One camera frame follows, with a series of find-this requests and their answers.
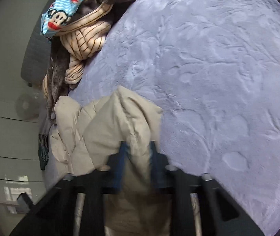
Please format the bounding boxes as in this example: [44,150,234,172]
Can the beige down puffer coat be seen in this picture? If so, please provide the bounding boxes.
[47,86,170,235]

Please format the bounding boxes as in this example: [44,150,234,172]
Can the dark green printed cloth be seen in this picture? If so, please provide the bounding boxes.
[38,134,49,171]

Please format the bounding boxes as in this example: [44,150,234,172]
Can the grey round floor fan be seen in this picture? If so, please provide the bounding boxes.
[15,93,40,120]

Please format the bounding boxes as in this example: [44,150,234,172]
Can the white drawer cabinet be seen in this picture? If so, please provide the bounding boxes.
[0,101,46,204]

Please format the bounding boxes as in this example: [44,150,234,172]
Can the lavender embossed bed cover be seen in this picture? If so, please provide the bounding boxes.
[71,0,280,235]

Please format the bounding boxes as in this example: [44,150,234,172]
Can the brown and cream striped blanket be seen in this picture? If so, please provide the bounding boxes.
[42,0,135,123]

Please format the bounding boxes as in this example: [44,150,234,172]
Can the grey quilted headboard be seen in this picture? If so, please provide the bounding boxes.
[21,23,50,84]

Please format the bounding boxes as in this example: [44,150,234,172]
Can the blue monkey print cloth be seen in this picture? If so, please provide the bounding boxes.
[41,0,84,38]

